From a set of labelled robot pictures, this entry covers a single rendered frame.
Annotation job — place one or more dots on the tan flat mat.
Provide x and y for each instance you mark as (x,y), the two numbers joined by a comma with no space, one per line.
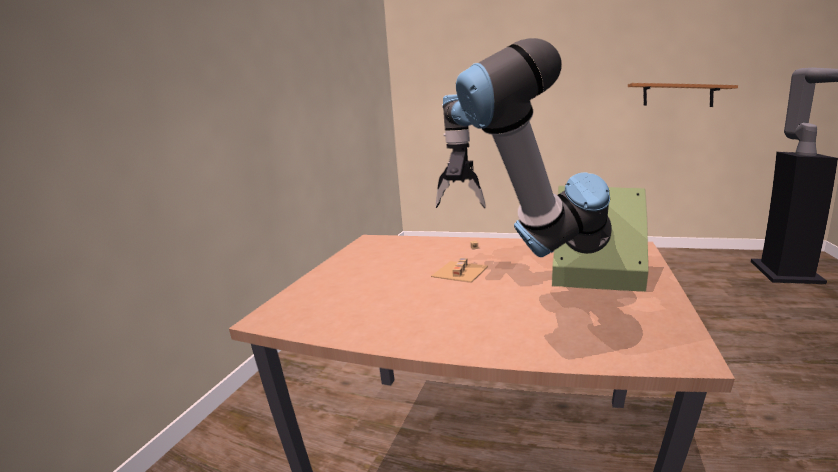
(471,272)

